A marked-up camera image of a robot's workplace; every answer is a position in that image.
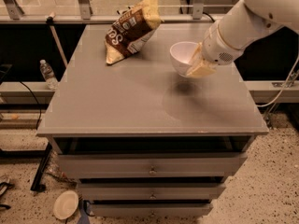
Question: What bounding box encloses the brown chip bag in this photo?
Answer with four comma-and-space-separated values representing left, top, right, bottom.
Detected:
105, 0, 162, 65

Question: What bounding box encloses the wooden stick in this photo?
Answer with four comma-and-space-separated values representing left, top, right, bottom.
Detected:
46, 12, 68, 67

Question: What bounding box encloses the black metal stand leg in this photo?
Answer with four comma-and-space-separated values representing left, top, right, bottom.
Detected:
30, 143, 52, 192

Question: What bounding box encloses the clear plastic water bottle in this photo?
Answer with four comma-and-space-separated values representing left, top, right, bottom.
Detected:
40, 60, 58, 91

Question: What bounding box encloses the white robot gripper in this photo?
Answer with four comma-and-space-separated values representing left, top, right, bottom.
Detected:
186, 21, 244, 77

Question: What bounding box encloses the white bowl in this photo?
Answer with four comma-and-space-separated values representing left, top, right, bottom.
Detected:
170, 41, 197, 77

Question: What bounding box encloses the grey drawer cabinet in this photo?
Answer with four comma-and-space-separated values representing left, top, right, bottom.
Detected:
38, 24, 268, 206

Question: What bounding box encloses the bottom grey drawer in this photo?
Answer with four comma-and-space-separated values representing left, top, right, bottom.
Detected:
92, 203, 212, 217

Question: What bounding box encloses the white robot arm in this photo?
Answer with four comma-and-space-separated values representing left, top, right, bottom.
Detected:
186, 0, 299, 77

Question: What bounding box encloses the black cable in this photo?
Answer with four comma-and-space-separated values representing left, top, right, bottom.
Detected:
18, 80, 43, 131

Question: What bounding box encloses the grey metal railing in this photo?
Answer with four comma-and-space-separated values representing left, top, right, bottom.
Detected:
0, 0, 247, 25

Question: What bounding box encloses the top grey drawer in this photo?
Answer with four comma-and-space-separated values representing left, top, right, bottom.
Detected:
58, 152, 247, 179

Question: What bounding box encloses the grey drawer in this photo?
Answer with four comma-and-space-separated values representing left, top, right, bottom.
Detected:
78, 183, 225, 201
58, 152, 247, 179
92, 203, 212, 217

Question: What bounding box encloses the middle grey drawer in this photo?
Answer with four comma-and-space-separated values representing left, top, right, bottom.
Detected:
78, 183, 225, 201

